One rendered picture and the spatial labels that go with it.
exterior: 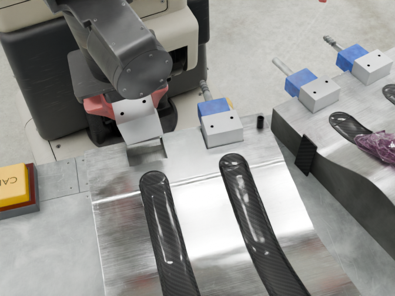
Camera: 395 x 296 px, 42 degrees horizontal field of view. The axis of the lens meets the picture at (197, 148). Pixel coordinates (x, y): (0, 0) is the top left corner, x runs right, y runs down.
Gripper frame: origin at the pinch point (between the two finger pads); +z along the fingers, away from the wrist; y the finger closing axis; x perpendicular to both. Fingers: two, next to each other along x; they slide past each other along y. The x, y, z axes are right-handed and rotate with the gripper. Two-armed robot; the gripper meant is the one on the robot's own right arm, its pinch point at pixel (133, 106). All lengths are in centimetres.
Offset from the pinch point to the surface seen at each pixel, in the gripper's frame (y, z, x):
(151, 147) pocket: 0.2, 10.0, -0.6
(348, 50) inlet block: 35.4, 16.6, 10.2
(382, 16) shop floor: 106, 130, 99
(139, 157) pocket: -1.8, 10.7, -1.3
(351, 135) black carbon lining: 28.8, 15.0, -5.6
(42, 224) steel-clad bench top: -18.2, 14.5, -5.2
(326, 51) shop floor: 74, 123, 86
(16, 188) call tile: -20.1, 11.4, -0.1
